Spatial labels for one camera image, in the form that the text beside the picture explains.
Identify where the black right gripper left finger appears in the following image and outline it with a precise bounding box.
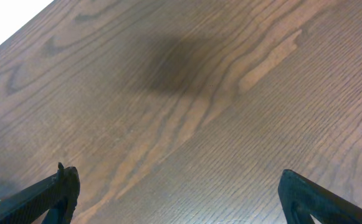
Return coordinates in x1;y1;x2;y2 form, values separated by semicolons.
0;163;80;224

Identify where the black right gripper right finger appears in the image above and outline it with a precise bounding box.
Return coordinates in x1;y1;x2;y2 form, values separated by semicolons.
278;169;362;224

